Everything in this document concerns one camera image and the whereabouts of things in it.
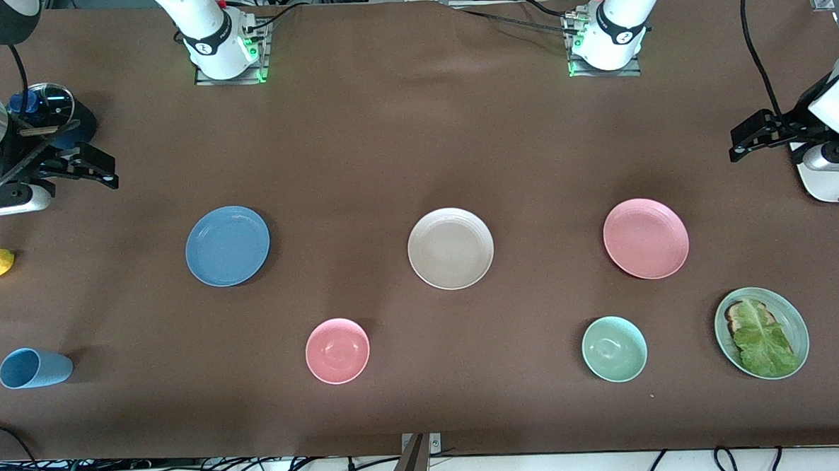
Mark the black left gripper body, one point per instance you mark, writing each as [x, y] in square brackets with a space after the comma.
[798, 125]

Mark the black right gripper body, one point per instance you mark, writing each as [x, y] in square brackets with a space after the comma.
[25, 159]

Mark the pink ribbed plate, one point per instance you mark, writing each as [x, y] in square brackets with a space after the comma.
[646, 238]

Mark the blue ribbed plate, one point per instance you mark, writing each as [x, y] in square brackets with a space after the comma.
[227, 245]

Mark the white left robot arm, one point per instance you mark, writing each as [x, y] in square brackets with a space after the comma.
[619, 21]

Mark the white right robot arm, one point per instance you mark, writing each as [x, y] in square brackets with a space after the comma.
[212, 32]

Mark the black pot with glass lid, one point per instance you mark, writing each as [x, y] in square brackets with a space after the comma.
[56, 103]

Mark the toasted bread slice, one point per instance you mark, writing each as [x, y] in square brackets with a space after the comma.
[736, 314]

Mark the green plate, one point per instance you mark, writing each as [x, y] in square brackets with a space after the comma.
[791, 318]

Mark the blue cup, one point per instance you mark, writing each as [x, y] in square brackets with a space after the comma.
[36, 367]

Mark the green lettuce leaf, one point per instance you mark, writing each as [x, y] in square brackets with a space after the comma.
[764, 344]

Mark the small green bowl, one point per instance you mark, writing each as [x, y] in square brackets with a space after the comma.
[614, 349]

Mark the small pink bowl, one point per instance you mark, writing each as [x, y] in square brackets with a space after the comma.
[337, 351]

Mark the brown tablecloth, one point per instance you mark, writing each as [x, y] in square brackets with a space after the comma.
[415, 143]

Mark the beige ribbed plate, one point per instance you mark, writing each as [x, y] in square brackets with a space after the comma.
[450, 248]

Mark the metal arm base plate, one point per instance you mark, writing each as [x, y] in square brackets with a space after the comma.
[263, 62]
[635, 69]

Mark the dark camera pole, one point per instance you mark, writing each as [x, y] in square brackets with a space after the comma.
[410, 469]

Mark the metal bracket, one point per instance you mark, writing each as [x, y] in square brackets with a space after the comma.
[436, 443]

